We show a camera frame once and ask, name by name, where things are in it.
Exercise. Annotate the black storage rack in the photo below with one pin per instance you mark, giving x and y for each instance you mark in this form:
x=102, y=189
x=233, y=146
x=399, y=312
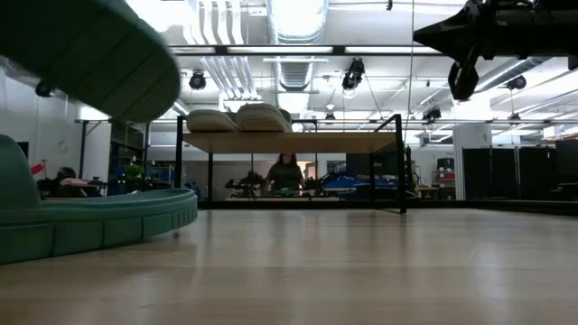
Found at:
x=128, y=153

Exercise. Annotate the silver ceiling duct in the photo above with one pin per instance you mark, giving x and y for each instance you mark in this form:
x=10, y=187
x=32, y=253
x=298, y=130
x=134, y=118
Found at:
x=295, y=20

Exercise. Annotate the green rubber slide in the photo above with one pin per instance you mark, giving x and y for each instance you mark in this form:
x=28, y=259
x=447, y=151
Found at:
x=90, y=225
x=99, y=54

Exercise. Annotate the wooden shelf with black frame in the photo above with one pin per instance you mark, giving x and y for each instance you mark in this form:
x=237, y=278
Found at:
x=293, y=142

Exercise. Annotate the black partition wall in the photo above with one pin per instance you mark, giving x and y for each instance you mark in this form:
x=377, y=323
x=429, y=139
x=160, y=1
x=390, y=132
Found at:
x=506, y=173

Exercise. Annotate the white rubber slide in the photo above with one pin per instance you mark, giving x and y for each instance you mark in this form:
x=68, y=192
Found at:
x=264, y=118
x=212, y=122

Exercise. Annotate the person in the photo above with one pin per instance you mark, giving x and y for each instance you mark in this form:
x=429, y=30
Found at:
x=285, y=173
x=68, y=173

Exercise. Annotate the black table frame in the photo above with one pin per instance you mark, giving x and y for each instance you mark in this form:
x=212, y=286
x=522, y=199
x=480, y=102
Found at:
x=451, y=204

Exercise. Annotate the black ceiling camera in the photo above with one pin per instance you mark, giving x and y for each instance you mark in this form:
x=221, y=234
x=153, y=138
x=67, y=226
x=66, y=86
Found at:
x=197, y=81
x=432, y=114
x=353, y=74

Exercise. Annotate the black background robot arm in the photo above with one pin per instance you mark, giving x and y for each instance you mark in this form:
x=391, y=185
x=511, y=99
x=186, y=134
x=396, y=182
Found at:
x=246, y=184

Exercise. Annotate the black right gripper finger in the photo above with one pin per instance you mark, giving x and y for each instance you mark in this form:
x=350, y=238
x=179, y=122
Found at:
x=463, y=81
x=451, y=34

